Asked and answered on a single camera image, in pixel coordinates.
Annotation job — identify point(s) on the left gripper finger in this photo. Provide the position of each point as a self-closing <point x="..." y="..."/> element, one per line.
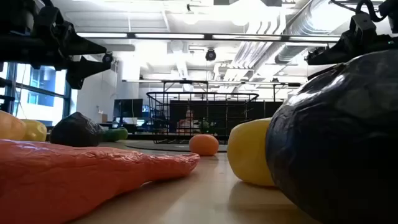
<point x="81" y="71"/>
<point x="81" y="43"/>

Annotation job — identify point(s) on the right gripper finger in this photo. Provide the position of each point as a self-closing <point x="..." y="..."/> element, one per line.
<point x="326" y="70"/>
<point x="335" y="51"/>

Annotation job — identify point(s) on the yellow lemon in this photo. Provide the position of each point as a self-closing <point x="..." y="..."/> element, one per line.
<point x="35" y="130"/>
<point x="248" y="152"/>

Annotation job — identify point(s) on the large yellow-orange mango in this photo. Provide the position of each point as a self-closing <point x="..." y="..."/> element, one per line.
<point x="11" y="126"/>

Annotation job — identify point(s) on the small orange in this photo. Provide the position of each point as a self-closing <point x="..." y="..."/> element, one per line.
<point x="203" y="145"/>

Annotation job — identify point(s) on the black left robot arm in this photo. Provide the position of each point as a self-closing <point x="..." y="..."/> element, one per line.
<point x="15" y="37"/>

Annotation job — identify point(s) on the large window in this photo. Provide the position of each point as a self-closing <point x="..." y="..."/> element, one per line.
<point x="46" y="87"/>

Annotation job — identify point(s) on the black computer monitor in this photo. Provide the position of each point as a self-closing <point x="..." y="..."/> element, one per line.
<point x="127" y="108"/>

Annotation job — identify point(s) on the long LED light bar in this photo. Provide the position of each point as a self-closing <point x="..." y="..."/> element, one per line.
<point x="171" y="36"/>

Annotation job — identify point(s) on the grey round woven mat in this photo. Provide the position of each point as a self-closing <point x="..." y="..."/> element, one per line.
<point x="161" y="146"/>

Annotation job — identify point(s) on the person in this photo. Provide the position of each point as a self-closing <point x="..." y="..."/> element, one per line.
<point x="188" y="123"/>

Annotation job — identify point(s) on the black ceiling camera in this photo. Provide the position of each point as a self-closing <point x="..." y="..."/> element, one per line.
<point x="107" y="58"/>
<point x="211" y="55"/>

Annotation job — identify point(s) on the silver ventilation duct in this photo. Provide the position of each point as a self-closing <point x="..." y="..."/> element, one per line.
<point x="314" y="26"/>

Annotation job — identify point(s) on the black aluminium table frame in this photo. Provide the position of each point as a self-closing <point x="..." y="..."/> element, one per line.
<point x="140" y="136"/>

